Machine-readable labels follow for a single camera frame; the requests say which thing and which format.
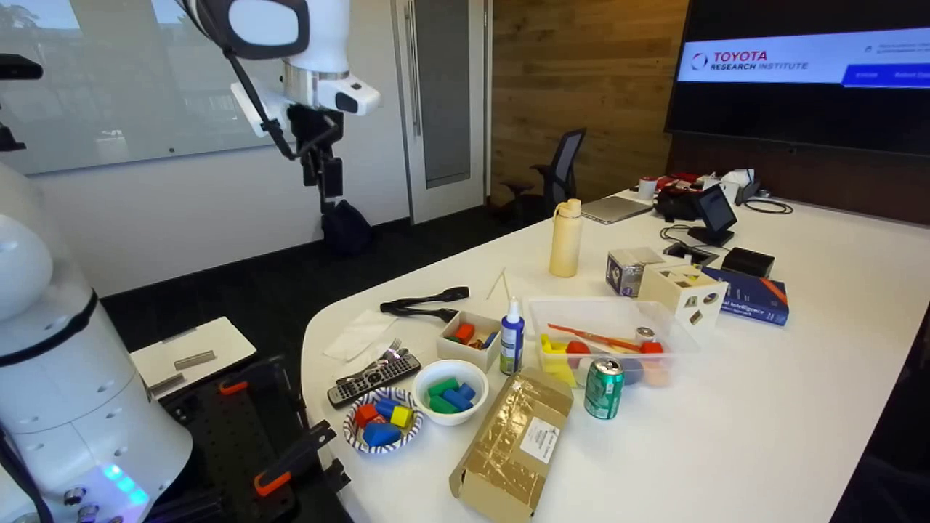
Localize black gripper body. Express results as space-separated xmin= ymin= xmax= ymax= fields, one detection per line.
xmin=287 ymin=103 xmax=347 ymax=163

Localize white door with window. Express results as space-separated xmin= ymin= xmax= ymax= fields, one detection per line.
xmin=390 ymin=0 xmax=493 ymax=228

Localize black tongs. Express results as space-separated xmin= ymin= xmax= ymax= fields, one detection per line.
xmin=379 ymin=286 xmax=473 ymax=325

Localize thin wooden stick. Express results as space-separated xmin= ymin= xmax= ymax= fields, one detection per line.
xmin=485 ymin=267 xmax=515 ymax=307

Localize black remote control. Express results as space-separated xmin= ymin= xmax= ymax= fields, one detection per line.
xmin=325 ymin=346 xmax=424 ymax=411

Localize small white open box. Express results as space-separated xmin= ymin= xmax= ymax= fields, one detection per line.
xmin=432 ymin=309 xmax=505 ymax=372

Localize white bowl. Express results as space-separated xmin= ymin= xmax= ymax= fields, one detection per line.
xmin=409 ymin=359 xmax=492 ymax=430

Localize white flat board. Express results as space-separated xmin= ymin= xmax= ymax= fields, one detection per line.
xmin=129 ymin=314 xmax=262 ymax=405

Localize black office chair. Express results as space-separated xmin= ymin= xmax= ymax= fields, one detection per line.
xmin=509 ymin=126 xmax=589 ymax=218

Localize red toy block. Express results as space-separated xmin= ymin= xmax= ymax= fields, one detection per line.
xmin=351 ymin=400 xmax=383 ymax=433

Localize white glue bottle blue label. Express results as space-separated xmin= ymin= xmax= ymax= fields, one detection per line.
xmin=496 ymin=301 xmax=528 ymax=378

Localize cream plastic bottle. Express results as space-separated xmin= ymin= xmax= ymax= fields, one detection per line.
xmin=547 ymin=196 xmax=586 ymax=283

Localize green toy block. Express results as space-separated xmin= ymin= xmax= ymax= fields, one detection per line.
xmin=424 ymin=375 xmax=466 ymax=420

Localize blue toy block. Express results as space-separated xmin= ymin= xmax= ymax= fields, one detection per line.
xmin=442 ymin=382 xmax=480 ymax=415
xmin=360 ymin=423 xmax=403 ymax=452

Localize bowl with colourful items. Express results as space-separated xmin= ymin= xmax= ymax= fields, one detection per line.
xmin=344 ymin=386 xmax=428 ymax=461

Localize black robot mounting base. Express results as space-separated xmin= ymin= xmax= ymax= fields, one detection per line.
xmin=142 ymin=352 xmax=355 ymax=523

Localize grey laptop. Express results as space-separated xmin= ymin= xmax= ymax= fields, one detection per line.
xmin=582 ymin=193 xmax=658 ymax=228

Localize yellow toy piece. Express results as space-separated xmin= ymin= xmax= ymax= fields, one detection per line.
xmin=535 ymin=331 xmax=582 ymax=389

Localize orange toy stick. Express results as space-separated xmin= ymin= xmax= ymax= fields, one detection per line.
xmin=544 ymin=321 xmax=644 ymax=354

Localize small white purple cube box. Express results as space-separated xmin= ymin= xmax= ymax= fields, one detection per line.
xmin=604 ymin=244 xmax=668 ymax=302

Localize clear plastic bin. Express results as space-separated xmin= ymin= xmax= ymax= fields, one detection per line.
xmin=527 ymin=293 xmax=678 ymax=394

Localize brown cardboard box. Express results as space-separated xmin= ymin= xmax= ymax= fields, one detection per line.
xmin=448 ymin=370 xmax=576 ymax=523

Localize green soda can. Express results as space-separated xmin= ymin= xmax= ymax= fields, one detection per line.
xmin=582 ymin=354 xmax=627 ymax=424

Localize black bag with red item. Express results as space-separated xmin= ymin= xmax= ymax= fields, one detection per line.
xmin=655 ymin=173 xmax=708 ymax=224

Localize small black gadget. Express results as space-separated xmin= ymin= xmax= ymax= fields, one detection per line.
xmin=660 ymin=240 xmax=721 ymax=267

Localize small black tablet on stand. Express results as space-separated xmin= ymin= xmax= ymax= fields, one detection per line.
xmin=685 ymin=184 xmax=740 ymax=250

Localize white device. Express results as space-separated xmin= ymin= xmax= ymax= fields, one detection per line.
xmin=719 ymin=166 xmax=765 ymax=208

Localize small black box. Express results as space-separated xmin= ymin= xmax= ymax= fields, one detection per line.
xmin=721 ymin=244 xmax=780 ymax=283

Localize blue flat box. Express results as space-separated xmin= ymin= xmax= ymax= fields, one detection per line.
xmin=701 ymin=264 xmax=794 ymax=331

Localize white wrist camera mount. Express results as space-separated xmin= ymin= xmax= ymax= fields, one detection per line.
xmin=227 ymin=73 xmax=383 ymax=139

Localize black clamp orange handle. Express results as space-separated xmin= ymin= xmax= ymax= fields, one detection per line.
xmin=190 ymin=354 xmax=286 ymax=413
xmin=249 ymin=420 xmax=344 ymax=503

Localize grey coiled cable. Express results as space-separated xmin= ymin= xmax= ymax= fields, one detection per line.
xmin=740 ymin=196 xmax=798 ymax=218

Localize wall television screen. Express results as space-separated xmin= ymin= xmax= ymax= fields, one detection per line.
xmin=665 ymin=0 xmax=930 ymax=161

